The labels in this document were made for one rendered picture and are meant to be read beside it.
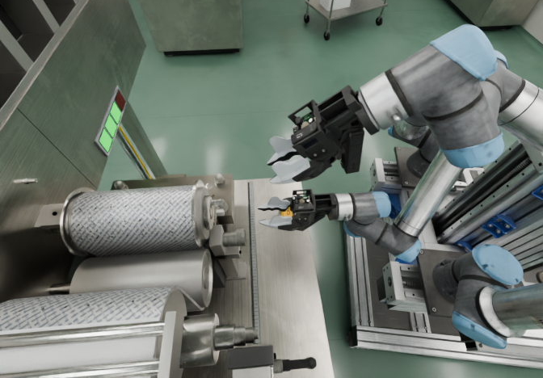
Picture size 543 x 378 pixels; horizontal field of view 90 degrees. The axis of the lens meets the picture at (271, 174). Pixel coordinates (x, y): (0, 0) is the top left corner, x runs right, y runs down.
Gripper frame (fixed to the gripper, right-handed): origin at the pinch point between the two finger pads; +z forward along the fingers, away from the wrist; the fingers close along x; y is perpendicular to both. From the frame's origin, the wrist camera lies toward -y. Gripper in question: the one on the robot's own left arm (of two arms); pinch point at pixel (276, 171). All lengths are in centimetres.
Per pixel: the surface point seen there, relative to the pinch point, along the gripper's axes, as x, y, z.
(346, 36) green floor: -297, -179, -1
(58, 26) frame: -41, 39, 32
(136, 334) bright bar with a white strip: 26.8, 18.2, 7.7
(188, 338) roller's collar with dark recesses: 26.7, 9.4, 10.7
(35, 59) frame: -27, 39, 32
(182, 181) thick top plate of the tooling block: -22.3, -6.6, 44.0
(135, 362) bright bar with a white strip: 29.3, 18.0, 7.4
